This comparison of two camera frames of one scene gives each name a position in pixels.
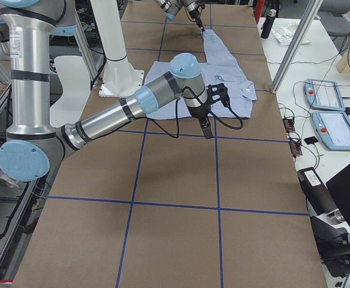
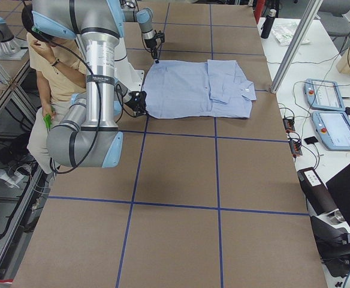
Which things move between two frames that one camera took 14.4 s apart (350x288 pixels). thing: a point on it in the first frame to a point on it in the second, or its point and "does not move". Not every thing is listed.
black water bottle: [266, 27] does not move
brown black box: [317, 195] does not move
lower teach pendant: [336, 131] does not move
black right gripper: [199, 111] to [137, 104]
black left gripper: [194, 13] to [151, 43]
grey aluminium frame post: [296, 45] does not move
